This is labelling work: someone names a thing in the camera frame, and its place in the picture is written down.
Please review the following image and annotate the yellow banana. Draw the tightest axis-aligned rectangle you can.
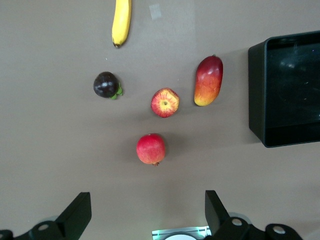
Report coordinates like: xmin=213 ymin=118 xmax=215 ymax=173
xmin=111 ymin=0 xmax=133 ymax=49

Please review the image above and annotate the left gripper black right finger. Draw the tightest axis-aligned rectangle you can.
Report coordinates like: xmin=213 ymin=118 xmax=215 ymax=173
xmin=204 ymin=190 xmax=305 ymax=240

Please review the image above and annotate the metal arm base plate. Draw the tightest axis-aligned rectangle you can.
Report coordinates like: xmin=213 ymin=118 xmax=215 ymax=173
xmin=151 ymin=225 xmax=212 ymax=240

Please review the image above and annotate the black plastic box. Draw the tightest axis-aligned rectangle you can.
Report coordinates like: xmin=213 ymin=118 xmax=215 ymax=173
xmin=247 ymin=30 xmax=320 ymax=148

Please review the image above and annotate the red pomegranate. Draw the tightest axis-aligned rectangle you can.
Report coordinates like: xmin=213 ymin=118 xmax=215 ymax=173
xmin=136 ymin=133 xmax=166 ymax=167

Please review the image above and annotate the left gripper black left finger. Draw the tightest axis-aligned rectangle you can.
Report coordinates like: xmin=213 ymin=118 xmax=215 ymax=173
xmin=0 ymin=191 xmax=92 ymax=240

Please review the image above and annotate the red yellow mango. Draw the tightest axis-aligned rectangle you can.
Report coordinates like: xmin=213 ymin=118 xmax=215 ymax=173
xmin=193 ymin=55 xmax=224 ymax=107

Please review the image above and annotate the red yellow apple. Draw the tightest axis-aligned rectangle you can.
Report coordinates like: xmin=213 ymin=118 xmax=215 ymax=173
xmin=150 ymin=87 xmax=180 ymax=119

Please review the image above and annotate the brown table cover sheet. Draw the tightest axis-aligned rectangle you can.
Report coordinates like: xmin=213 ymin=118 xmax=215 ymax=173
xmin=0 ymin=0 xmax=320 ymax=240

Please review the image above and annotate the dark purple mangosteen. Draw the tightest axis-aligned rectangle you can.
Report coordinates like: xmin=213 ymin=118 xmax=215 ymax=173
xmin=93 ymin=71 xmax=124 ymax=100

